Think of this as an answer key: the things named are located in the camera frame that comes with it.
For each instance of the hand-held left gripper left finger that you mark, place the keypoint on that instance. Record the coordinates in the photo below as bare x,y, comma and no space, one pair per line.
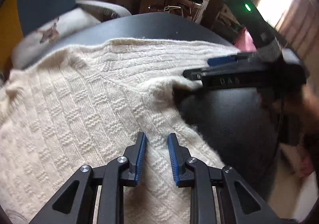
139,159

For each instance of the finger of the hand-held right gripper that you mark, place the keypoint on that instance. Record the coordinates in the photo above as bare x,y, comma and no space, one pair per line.
219,78
221,60

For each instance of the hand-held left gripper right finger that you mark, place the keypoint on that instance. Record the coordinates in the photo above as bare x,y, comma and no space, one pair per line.
173,161

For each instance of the pink cloth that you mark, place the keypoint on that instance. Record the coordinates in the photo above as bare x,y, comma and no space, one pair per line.
245,39

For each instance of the deer print pillow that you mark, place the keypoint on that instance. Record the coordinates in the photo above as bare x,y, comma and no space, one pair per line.
52,34

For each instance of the sheer pink curtain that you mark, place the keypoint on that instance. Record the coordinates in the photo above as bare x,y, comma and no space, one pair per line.
299,22

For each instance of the cream knitted sweater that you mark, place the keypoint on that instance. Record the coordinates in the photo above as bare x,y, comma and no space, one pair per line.
87,114

